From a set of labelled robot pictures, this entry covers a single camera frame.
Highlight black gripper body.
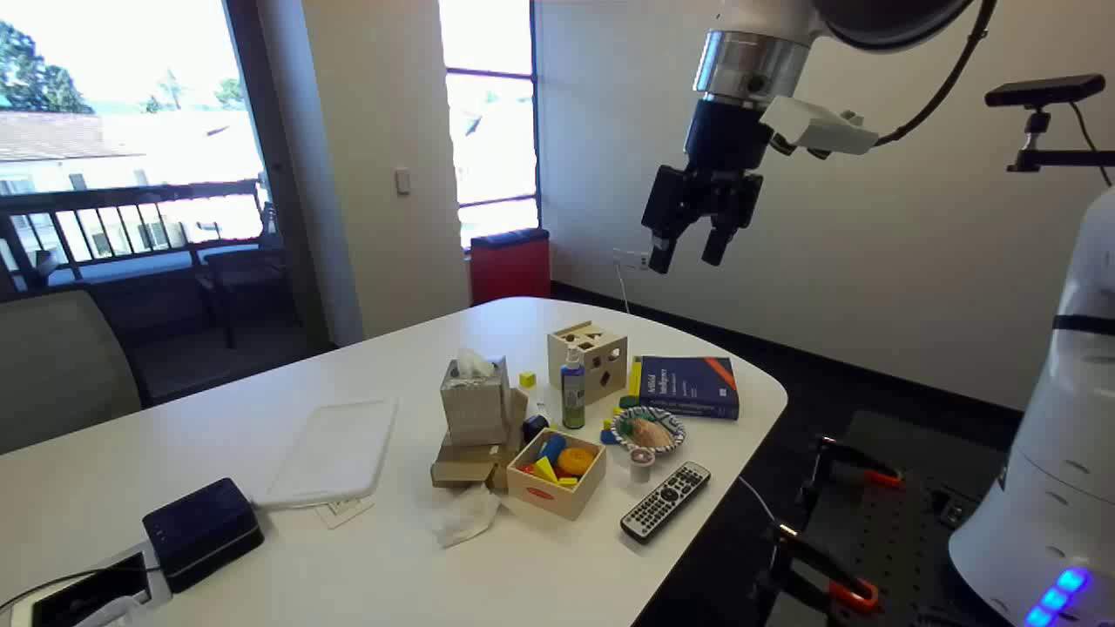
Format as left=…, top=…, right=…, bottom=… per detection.
left=638, top=97, right=777, bottom=240

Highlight black remote control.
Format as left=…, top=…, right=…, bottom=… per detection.
left=618, top=461, right=716, bottom=545

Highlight wooden shape sorter cube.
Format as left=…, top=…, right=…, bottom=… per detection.
left=546, top=317, right=632, bottom=406

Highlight dark blue book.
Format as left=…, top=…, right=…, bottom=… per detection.
left=632, top=353, right=743, bottom=425

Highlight red bin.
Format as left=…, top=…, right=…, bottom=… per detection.
left=466, top=225, right=555, bottom=307

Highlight green cylindrical bottle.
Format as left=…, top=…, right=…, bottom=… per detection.
left=558, top=363, right=588, bottom=432

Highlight colourful patterned bowl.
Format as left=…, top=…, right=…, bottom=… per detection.
left=601, top=403, right=691, bottom=461

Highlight wooden toy box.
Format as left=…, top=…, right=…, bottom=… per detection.
left=501, top=425, right=610, bottom=521

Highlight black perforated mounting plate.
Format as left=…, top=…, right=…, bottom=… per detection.
left=798, top=403, right=1019, bottom=627

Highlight dark balcony chair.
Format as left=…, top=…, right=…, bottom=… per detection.
left=189, top=234, right=293, bottom=353

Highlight dark blue square box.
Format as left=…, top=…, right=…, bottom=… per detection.
left=138, top=475, right=268, bottom=595

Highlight dark balcony railing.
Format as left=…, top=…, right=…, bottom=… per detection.
left=0, top=178, right=273, bottom=295

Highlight grey office chair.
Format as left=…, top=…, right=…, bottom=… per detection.
left=0, top=284, right=150, bottom=456

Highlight white framed tablet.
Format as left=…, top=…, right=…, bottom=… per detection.
left=23, top=545, right=165, bottom=627

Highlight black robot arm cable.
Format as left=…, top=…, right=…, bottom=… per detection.
left=870, top=0, right=1005, bottom=149

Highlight black clamp orange handles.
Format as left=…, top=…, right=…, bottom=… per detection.
left=798, top=432, right=908, bottom=515
left=763, top=520, right=884, bottom=616

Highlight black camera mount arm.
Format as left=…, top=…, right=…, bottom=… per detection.
left=1005, top=101, right=1115, bottom=178

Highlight black stereo camera bar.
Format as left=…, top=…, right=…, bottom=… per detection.
left=983, top=70, right=1108, bottom=112

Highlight grey tablet cable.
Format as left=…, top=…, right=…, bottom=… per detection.
left=0, top=544, right=150, bottom=614

